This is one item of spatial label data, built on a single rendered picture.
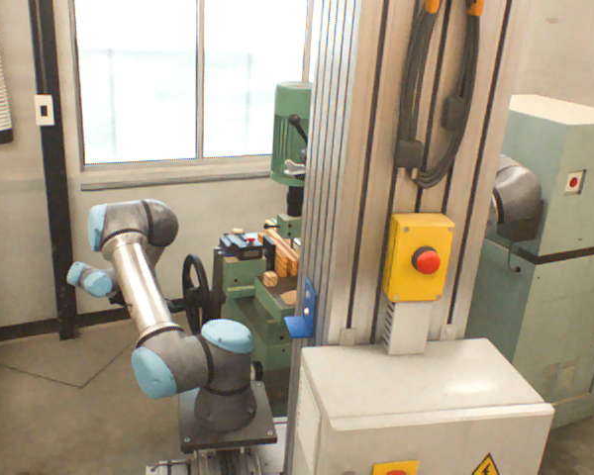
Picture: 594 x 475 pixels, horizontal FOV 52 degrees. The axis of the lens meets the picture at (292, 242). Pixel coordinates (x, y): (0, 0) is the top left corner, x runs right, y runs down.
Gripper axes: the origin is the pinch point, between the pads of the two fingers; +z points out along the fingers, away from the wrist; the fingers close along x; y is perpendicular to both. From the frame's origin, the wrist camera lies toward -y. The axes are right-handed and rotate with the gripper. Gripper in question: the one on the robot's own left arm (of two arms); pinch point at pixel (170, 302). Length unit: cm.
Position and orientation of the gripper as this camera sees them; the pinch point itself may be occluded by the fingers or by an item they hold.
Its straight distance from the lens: 217.6
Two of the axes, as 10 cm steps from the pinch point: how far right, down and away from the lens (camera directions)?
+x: 3.9, 3.8, -8.4
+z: 7.6, 3.8, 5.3
